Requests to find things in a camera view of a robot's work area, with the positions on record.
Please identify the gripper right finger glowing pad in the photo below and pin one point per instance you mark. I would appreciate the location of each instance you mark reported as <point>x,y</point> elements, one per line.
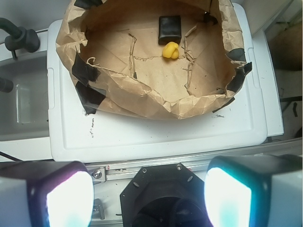
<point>255,191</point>

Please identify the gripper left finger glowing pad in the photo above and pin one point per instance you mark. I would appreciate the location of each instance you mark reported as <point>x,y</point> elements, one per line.
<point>45,194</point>

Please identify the yellow rubber duck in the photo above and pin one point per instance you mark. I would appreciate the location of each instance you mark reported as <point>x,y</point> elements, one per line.
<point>170,51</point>

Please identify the white plastic bin lid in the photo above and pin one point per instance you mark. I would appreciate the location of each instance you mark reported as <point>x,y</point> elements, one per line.
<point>109,137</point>

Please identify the clear plastic container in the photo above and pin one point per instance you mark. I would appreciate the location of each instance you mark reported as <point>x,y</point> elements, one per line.
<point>31,104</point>

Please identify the brown paper bag tray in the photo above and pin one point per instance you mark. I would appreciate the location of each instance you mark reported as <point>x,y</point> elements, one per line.
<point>111,50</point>

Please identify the black rectangular block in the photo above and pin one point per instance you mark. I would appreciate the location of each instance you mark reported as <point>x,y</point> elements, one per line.
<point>169,30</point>

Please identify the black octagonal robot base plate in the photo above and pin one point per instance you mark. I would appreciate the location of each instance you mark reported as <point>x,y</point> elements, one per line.
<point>164,196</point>

